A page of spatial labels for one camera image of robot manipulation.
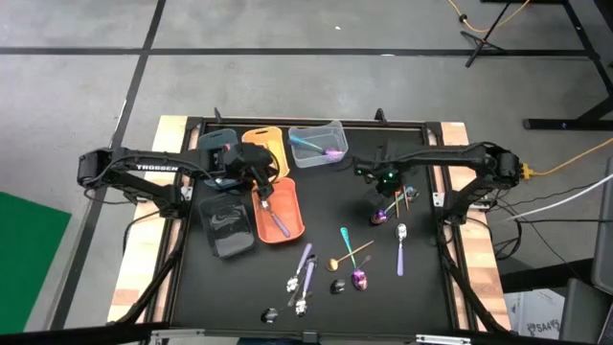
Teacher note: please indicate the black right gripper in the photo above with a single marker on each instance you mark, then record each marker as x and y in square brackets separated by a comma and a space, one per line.
[388, 167]

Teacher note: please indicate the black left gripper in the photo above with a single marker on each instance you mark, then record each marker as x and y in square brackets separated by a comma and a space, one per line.
[244, 163]

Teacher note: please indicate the dark orange plastic bin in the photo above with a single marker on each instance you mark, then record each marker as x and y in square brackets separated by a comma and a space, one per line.
[287, 201]

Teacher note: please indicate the light orange plastic bin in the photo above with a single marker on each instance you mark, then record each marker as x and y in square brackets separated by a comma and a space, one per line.
[280, 144]

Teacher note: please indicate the iridescent rainbow metal spoon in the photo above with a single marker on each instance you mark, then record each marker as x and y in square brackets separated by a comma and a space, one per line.
[379, 218]
[359, 279]
[306, 143]

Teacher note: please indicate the gold metal spoon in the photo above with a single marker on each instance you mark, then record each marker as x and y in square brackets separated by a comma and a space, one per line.
[332, 264]

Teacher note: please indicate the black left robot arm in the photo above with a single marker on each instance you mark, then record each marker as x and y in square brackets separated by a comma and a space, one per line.
[153, 167]

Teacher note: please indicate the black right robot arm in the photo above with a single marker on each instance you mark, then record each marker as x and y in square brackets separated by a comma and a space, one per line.
[455, 153]

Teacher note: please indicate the gold metal chopstick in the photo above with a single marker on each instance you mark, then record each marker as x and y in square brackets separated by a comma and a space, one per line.
[396, 206]
[406, 199]

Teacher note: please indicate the clear plastic bin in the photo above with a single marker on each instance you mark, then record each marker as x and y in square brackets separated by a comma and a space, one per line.
[316, 162]

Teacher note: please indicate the black translucent plastic bin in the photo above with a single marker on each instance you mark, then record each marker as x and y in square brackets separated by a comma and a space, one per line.
[225, 239]

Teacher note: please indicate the blue-grey plastic bin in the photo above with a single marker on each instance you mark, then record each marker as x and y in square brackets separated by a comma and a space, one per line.
[218, 136]

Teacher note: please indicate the black table edge clamp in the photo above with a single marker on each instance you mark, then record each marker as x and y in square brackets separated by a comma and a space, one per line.
[380, 116]
[218, 116]

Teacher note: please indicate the wooden table side board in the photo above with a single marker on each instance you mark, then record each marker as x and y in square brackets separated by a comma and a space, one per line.
[139, 268]
[486, 273]

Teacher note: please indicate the black tripod stand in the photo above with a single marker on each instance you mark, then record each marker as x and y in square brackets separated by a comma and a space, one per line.
[481, 42]

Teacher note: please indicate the white cardboard box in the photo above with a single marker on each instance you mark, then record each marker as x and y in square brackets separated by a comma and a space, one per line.
[536, 311]

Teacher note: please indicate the grey office chair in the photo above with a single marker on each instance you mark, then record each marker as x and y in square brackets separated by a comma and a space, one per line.
[603, 230]

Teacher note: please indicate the black gantry bar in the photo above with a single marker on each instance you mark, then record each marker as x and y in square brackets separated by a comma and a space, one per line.
[72, 335]

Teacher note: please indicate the green floor mat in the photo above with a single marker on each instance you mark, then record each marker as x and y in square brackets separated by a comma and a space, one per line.
[29, 263]

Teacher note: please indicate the silver arm base bracket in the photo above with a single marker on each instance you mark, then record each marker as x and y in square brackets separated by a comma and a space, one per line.
[187, 193]
[438, 199]

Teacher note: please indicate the black metal table frame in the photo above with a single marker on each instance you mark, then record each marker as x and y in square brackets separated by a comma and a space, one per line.
[383, 330]

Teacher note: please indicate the black diagonal frame strut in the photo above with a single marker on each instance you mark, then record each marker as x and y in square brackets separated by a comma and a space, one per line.
[151, 282]
[467, 297]

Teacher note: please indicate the silver table edge bracket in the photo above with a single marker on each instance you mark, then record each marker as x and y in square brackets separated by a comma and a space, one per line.
[177, 334]
[443, 339]

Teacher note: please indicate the black desk leg frame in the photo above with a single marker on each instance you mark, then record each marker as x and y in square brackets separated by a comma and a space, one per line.
[565, 124]

